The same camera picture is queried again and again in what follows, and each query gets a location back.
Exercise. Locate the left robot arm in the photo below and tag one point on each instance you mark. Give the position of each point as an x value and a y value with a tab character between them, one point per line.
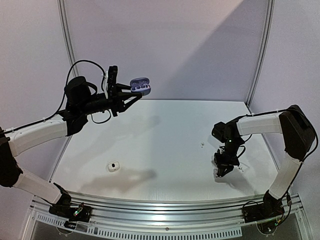
80	103

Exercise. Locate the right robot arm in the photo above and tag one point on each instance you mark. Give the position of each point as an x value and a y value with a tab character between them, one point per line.
298	136

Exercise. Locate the white earbud charging case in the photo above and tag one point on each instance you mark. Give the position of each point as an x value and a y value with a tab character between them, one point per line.
113	166

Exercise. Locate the left aluminium frame post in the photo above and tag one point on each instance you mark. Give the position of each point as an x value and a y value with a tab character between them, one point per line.
66	34

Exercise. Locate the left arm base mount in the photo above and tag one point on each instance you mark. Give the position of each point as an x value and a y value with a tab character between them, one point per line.
78	213

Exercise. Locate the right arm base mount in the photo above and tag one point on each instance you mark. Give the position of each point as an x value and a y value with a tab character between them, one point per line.
254	212

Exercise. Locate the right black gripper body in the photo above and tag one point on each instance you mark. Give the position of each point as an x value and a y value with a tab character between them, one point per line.
225	161

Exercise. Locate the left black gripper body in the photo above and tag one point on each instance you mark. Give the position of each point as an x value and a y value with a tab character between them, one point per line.
114	104

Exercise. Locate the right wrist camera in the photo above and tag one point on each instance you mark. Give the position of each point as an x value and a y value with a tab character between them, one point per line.
217	159

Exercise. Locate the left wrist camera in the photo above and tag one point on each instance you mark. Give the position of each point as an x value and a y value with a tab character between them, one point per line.
109	82

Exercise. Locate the right aluminium frame post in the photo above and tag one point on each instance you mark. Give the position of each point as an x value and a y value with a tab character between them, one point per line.
261	53

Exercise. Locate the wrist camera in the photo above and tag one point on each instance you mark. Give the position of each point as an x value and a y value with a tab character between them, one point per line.
109	82
217	159

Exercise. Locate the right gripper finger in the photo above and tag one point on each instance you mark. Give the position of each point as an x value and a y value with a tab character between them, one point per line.
220	172
227	170

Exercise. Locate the aluminium front rail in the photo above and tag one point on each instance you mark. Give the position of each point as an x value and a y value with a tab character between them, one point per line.
123	219

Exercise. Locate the purple earbud charging case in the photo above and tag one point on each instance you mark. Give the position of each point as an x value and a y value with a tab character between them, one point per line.
137	83

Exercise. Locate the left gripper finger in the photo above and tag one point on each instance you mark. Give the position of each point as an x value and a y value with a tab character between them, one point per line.
121	87
131	98

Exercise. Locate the aluminium frame post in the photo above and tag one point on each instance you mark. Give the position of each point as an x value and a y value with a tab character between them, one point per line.
261	53
66	34

